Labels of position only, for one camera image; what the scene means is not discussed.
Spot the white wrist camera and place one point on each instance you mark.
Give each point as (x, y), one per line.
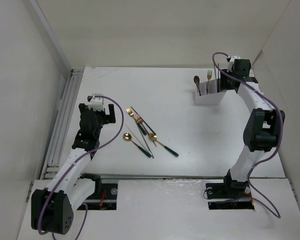
(95, 102)
(231, 61)

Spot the aluminium frame rail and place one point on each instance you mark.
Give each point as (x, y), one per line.
(58, 145)

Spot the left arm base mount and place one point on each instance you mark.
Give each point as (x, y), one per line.
(104, 195)

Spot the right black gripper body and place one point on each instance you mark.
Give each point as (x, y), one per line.
(225, 82)

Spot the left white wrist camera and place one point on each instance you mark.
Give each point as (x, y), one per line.
(95, 102)

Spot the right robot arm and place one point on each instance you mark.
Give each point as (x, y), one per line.
(262, 131)

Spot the rose gold fork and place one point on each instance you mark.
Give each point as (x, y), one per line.
(140, 121)

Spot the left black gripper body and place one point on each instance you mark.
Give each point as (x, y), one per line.
(102, 119)

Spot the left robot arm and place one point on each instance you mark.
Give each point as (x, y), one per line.
(53, 207)

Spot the gold fork dark green handle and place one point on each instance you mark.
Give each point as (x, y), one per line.
(209, 76)

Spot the black chopstick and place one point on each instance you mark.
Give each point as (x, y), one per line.
(218, 78)
(144, 121)

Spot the small gold spoon green handle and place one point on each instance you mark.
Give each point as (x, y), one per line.
(154, 138)

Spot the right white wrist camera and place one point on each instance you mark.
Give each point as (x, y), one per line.
(231, 61)

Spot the lilac utensil container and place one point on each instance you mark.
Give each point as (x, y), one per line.
(212, 97)

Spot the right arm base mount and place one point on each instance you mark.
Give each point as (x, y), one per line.
(215, 192)

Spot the brown wooden spoon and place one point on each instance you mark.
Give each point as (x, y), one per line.
(196, 80)

